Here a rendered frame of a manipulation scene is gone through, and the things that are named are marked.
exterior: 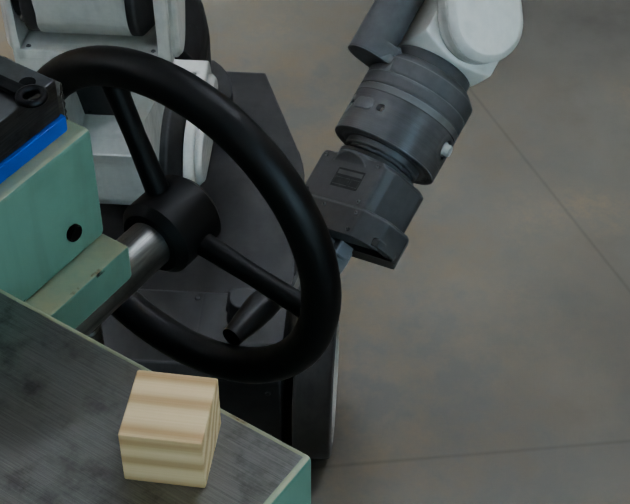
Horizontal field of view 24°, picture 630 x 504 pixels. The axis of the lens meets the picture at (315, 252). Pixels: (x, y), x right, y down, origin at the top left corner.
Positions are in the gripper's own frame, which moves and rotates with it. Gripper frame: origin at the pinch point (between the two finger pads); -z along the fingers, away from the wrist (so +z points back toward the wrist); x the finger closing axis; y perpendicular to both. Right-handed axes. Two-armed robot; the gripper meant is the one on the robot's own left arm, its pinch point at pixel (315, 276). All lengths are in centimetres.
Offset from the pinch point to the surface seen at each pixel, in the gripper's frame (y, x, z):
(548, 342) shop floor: -84, 50, 22
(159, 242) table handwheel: 14.3, -0.5, -4.8
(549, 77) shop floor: -96, 88, 70
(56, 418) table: 25.1, -16.9, -18.5
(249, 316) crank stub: 1.8, 2.4, -5.2
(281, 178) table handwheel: 15.9, -11.4, 1.6
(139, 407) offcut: 25.1, -23.1, -15.8
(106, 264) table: 20.4, -5.6, -8.7
